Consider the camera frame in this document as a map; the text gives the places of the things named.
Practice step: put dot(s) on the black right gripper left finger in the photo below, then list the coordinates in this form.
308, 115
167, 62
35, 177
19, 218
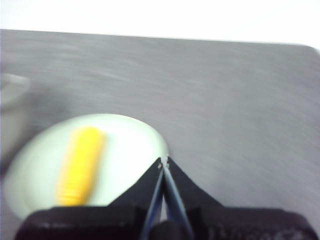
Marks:
120, 220

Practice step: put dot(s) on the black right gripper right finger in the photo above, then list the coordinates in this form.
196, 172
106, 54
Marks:
212, 222

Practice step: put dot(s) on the yellow corn cob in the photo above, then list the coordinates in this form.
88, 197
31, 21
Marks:
80, 165

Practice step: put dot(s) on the pale green round plate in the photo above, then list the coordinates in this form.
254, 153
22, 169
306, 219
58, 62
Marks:
125, 155

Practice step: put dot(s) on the pale green electric steamer pot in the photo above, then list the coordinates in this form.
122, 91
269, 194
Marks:
10, 107

